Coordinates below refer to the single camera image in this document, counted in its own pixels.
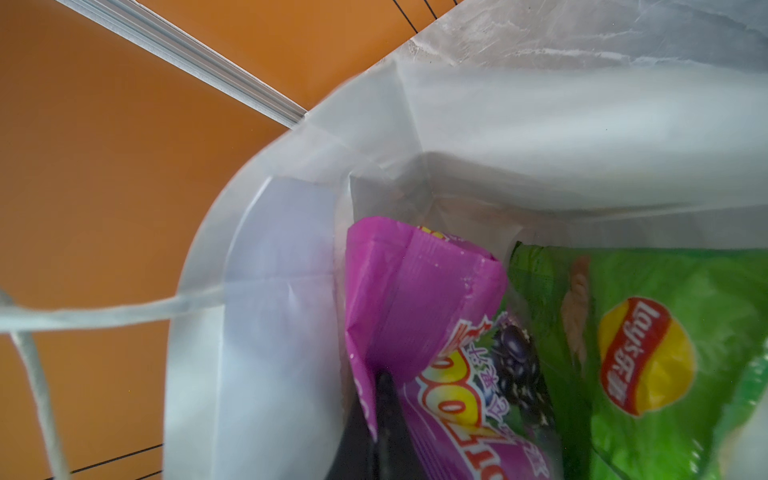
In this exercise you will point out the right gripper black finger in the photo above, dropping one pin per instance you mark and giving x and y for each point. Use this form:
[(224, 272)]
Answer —
[(389, 455)]

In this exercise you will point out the magenta grape candy bag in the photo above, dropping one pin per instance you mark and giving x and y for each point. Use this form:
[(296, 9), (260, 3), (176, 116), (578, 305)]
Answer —
[(430, 309)]

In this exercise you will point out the green Lays chips bag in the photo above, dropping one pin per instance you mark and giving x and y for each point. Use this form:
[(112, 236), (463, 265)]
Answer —
[(654, 359)]

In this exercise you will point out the floral white paper bag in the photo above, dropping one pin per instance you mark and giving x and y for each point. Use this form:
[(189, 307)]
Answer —
[(583, 123)]

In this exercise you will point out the left aluminium frame post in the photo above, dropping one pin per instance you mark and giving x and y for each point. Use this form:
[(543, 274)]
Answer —
[(146, 29)]

